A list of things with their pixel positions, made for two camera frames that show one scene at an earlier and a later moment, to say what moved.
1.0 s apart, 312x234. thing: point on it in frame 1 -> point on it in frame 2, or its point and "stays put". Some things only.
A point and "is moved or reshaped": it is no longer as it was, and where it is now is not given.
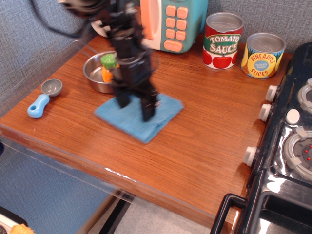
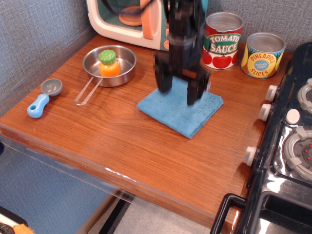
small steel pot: (92, 68) is moved or reshaped
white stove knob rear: (271, 93) stays put
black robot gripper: (131, 78) -> (185, 58)
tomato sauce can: (222, 40) stays put
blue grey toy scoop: (52, 87) stays put
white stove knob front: (249, 155) stays put
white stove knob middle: (264, 112) stays put
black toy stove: (279, 198) stays put
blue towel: (130, 121) -> (172, 109)
